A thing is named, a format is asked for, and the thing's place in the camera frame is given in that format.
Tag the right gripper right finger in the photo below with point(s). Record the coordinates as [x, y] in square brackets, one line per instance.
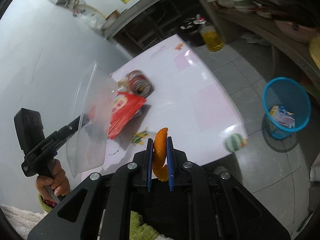
[219, 206]

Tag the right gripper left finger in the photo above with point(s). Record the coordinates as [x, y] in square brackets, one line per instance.
[99, 207]

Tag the clear plastic tray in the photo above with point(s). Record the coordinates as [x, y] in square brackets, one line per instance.
[92, 106]

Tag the orange peel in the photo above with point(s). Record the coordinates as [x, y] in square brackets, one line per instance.
[159, 155]

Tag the red snack bag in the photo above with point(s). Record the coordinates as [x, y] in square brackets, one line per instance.
[126, 105]

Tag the yellow white medicine box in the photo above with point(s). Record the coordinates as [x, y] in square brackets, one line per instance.
[274, 112]

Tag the red cartoon drink can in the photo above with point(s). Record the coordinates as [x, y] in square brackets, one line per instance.
[139, 83]

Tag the blue wrapper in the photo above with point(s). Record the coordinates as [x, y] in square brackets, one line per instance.
[285, 118]

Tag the blue white toothpaste box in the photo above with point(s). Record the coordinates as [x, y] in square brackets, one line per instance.
[142, 111]

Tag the blue mesh trash basket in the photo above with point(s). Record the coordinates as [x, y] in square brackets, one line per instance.
[286, 92]

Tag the grey concrete kitchen counter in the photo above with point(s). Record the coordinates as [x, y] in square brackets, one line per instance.
[156, 20]

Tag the person's left hand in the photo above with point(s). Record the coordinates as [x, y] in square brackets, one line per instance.
[59, 184]

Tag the yellow cooking oil jug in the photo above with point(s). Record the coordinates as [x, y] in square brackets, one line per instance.
[210, 35]

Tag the yellow bag on shelf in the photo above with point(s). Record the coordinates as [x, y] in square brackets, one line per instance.
[314, 49]

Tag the pink plastic basin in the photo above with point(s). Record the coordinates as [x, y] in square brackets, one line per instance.
[296, 32]

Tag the stack of white bowls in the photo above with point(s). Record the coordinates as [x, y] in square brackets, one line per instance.
[244, 6]

